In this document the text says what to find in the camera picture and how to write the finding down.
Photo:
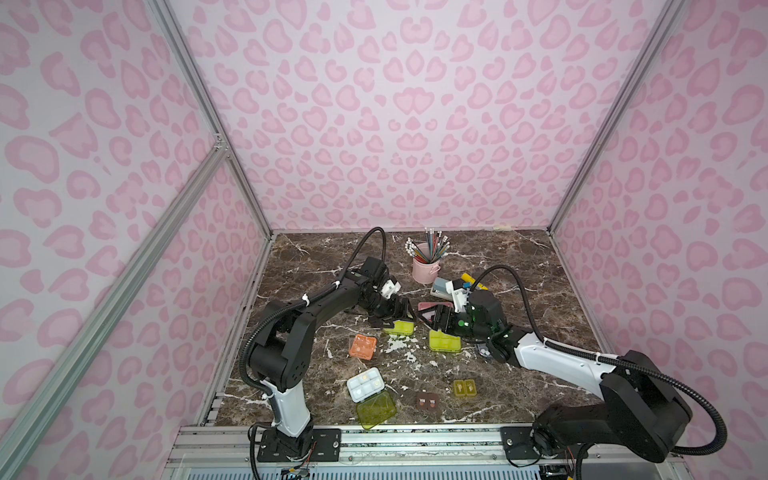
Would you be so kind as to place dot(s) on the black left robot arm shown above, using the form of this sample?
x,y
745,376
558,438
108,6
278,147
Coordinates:
x,y
277,355

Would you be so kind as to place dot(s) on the grey blue stapler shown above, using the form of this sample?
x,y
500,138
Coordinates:
x,y
442,288

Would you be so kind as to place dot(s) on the green pillbox front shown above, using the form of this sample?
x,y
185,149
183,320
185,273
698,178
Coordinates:
x,y
374,404

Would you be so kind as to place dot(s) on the pink red rectangular pillbox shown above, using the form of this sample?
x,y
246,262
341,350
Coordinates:
x,y
427,308

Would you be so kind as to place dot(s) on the small yellow pillbox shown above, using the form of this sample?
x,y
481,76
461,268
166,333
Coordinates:
x,y
464,388

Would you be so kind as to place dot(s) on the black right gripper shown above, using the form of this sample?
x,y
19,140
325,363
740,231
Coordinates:
x,y
448,318

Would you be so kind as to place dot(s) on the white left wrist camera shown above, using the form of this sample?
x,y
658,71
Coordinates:
x,y
389,288

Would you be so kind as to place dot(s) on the pink pencil cup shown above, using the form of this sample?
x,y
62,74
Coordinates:
x,y
425,265

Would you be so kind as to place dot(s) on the pencils in cup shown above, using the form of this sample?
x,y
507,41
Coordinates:
x,y
439,242

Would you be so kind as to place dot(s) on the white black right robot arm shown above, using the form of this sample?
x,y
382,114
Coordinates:
x,y
639,412

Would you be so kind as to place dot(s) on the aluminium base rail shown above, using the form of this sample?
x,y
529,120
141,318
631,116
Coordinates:
x,y
449,451

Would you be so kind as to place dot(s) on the small orange pillbox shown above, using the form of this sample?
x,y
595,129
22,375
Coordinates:
x,y
363,347

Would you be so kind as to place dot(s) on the small dark red pillbox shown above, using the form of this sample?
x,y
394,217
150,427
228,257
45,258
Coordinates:
x,y
427,401

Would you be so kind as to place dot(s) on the yellow glue stick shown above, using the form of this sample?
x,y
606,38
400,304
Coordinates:
x,y
468,281

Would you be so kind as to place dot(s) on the green pillbox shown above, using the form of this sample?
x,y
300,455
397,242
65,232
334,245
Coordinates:
x,y
444,343
374,404
401,328

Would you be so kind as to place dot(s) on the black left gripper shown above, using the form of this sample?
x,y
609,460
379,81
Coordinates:
x,y
387,302

